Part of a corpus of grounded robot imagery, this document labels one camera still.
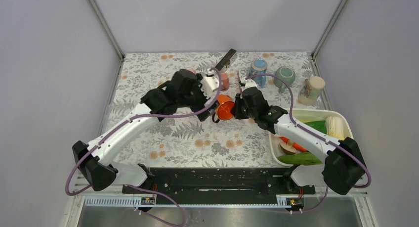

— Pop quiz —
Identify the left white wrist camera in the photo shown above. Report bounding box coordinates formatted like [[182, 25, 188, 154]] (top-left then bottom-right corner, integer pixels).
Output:
[[200, 76, 219, 99]]

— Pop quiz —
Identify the pink dotted mug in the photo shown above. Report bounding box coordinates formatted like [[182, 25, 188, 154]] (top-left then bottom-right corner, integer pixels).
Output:
[[220, 73, 230, 91]]

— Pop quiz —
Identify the floral tablecloth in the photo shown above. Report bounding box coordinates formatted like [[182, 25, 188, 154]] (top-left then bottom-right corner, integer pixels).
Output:
[[103, 51, 314, 168]]

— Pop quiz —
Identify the blue butterfly mug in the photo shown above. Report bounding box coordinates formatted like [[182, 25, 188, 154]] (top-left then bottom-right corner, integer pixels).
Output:
[[249, 58, 267, 87]]

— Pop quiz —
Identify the white red toothpaste box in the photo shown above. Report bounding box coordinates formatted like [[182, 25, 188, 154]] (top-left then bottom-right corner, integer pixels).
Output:
[[237, 69, 247, 93]]

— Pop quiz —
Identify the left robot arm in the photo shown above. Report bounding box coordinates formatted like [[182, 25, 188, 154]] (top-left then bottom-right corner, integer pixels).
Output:
[[71, 68, 221, 193]]

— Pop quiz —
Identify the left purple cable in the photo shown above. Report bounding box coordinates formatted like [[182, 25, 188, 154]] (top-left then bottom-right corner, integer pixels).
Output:
[[65, 67, 223, 227]]

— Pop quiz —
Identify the small orange mug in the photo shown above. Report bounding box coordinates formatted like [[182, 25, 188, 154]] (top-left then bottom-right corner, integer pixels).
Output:
[[211, 101, 235, 123]]

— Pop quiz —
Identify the orange carrot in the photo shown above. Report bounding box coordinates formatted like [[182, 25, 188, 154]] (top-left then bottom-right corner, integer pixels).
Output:
[[280, 136, 308, 154]]

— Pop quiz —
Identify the green bok choy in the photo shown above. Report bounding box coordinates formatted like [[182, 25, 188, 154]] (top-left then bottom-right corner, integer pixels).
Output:
[[304, 120, 327, 134]]

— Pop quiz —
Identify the green cucumber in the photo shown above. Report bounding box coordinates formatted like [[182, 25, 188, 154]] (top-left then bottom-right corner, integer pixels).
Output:
[[277, 152, 323, 166]]

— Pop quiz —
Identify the yellow napa cabbage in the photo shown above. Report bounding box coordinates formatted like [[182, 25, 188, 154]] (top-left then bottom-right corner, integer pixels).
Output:
[[325, 116, 345, 140]]

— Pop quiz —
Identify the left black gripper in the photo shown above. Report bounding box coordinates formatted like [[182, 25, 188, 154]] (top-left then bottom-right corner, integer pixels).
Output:
[[178, 74, 220, 121]]

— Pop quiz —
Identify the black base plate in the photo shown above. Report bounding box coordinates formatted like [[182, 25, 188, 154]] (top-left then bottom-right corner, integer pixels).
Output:
[[141, 168, 315, 202]]

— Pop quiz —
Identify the white plastic basin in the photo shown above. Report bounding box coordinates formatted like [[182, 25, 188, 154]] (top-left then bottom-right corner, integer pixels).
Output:
[[268, 108, 353, 167]]

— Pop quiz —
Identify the cream painted mug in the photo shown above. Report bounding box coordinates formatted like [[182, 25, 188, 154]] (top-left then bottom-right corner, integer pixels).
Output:
[[297, 76, 326, 106]]

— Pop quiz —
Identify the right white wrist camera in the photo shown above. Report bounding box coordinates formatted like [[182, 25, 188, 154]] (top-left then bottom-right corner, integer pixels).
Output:
[[242, 79, 257, 91]]

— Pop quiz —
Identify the light pink cup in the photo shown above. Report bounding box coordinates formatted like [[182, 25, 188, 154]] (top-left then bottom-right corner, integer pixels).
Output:
[[186, 68, 197, 74]]

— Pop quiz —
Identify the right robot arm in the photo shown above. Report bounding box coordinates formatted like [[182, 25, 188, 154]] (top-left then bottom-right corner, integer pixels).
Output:
[[232, 87, 372, 195]]

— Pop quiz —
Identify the white slotted cable duct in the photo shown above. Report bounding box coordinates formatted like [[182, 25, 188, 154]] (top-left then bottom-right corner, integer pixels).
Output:
[[84, 193, 297, 208]]

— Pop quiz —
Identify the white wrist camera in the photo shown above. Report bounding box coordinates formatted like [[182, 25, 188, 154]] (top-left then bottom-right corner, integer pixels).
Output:
[[242, 79, 257, 91], [200, 76, 219, 99]]

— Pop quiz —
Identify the green glazed mug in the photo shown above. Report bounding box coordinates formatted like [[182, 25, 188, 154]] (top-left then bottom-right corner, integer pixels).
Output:
[[273, 66, 296, 93]]

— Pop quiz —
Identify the brown mushroom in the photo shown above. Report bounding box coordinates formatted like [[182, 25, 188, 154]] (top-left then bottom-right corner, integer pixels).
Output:
[[279, 141, 297, 155]]

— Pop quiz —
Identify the large orange mug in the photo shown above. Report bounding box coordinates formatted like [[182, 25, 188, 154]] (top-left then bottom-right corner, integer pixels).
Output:
[[217, 94, 234, 106]]

